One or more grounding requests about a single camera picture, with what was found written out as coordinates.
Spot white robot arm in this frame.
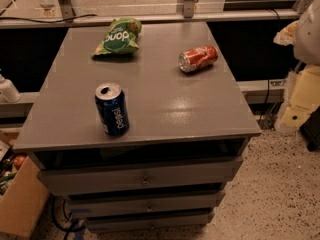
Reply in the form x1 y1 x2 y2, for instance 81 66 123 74
274 0 320 133

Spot green rice chip bag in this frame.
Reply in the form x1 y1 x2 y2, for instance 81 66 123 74
93 18 142 56

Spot white plastic bottle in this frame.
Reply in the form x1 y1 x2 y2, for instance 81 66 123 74
0 74 21 103

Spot cardboard box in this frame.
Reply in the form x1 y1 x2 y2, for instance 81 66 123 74
0 129 51 240

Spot grey drawer cabinet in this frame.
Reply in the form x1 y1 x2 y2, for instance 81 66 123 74
15 23 260 232

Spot blue Pepsi can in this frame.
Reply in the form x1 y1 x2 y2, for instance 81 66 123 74
95 82 129 136

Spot black floor cable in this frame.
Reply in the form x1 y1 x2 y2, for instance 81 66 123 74
49 195 87 240

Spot red tomato in box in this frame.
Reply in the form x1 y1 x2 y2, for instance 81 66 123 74
13 155 27 170

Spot red soda can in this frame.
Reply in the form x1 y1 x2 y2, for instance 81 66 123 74
178 45 218 73

